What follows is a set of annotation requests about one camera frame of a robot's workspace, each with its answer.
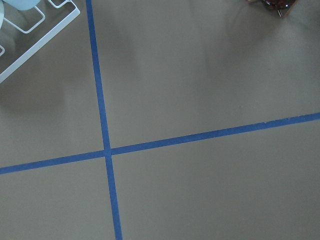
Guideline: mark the copper wire bottle rack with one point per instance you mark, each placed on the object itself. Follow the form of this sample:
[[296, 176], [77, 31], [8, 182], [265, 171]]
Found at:
[[282, 7]]

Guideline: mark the white wire cup rack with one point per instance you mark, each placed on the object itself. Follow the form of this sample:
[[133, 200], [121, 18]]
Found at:
[[28, 25]]

